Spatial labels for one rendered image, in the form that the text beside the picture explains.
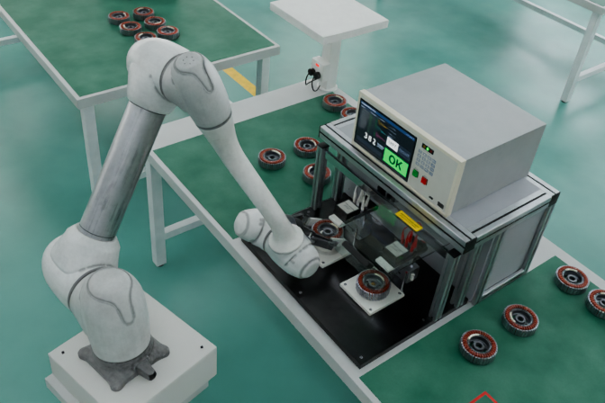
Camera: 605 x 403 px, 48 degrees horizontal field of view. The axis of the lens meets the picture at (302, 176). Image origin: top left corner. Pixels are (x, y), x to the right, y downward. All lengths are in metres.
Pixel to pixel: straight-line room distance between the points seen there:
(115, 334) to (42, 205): 2.07
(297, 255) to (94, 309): 0.56
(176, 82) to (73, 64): 1.83
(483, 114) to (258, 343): 1.47
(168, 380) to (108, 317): 0.25
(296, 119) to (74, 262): 1.44
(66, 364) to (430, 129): 1.21
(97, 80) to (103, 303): 1.72
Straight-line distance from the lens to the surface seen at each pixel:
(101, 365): 1.89
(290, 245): 1.89
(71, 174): 3.95
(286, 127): 2.95
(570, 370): 2.27
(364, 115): 2.16
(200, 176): 2.65
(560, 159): 4.55
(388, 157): 2.13
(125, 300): 1.74
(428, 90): 2.22
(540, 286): 2.48
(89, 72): 3.35
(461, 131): 2.05
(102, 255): 1.87
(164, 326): 1.99
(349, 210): 2.28
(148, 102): 1.75
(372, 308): 2.18
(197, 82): 1.61
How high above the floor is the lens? 2.40
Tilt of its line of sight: 38 degrees down
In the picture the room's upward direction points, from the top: 6 degrees clockwise
